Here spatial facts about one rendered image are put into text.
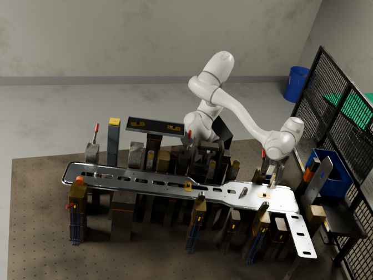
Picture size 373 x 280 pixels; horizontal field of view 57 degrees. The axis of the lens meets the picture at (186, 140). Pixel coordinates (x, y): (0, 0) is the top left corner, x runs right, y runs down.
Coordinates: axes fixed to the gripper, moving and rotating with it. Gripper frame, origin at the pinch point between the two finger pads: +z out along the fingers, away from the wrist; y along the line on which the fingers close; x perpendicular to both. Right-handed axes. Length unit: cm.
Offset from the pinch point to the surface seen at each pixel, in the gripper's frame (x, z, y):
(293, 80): 128, 77, -321
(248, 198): -10.6, 13.9, 3.8
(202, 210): -39.7, 9.4, 21.3
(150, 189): -68, 14, 6
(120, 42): -128, 51, -294
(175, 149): -56, 4, -21
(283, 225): 8.2, 16.1, 19.4
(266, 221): -4.8, 9.5, 23.9
